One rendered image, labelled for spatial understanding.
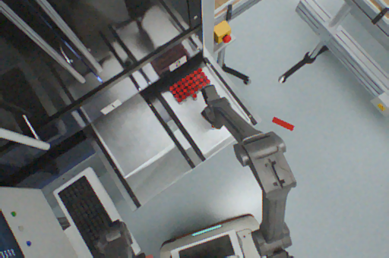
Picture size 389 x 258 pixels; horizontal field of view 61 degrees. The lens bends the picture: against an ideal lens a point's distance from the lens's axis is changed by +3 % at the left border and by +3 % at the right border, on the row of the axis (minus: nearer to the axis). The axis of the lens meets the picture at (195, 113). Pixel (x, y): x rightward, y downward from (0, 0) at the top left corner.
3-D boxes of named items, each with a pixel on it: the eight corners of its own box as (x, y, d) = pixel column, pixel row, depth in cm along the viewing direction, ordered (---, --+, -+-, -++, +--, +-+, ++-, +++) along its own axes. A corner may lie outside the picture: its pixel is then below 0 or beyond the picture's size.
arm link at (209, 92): (207, 114, 111) (231, 107, 112) (197, 84, 113) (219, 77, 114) (205, 121, 123) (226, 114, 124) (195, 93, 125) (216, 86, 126)
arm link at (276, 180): (261, 191, 68) (305, 175, 69) (236, 143, 77) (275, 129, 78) (261, 262, 101) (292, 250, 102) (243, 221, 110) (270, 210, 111)
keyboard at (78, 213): (58, 193, 150) (55, 193, 148) (84, 174, 152) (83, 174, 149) (102, 272, 141) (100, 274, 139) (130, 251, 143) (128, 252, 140)
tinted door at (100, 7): (103, 83, 120) (2, -27, 63) (199, 21, 125) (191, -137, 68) (104, 84, 119) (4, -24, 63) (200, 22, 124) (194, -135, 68)
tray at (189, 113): (162, 95, 152) (160, 92, 149) (207, 65, 155) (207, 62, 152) (202, 154, 144) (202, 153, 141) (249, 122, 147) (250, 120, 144)
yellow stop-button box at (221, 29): (209, 33, 151) (209, 25, 144) (221, 24, 152) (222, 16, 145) (218, 45, 149) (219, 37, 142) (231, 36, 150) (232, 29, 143)
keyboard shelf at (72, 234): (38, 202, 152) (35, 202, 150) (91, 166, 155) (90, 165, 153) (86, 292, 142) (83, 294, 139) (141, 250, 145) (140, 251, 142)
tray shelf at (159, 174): (79, 124, 152) (77, 123, 151) (201, 45, 160) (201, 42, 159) (133, 212, 141) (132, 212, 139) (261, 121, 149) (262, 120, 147)
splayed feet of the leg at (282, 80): (275, 78, 245) (279, 70, 232) (327, 42, 251) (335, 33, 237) (282, 86, 243) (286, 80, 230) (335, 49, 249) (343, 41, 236)
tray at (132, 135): (86, 117, 151) (84, 115, 148) (134, 86, 154) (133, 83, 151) (125, 177, 143) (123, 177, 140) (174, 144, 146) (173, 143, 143)
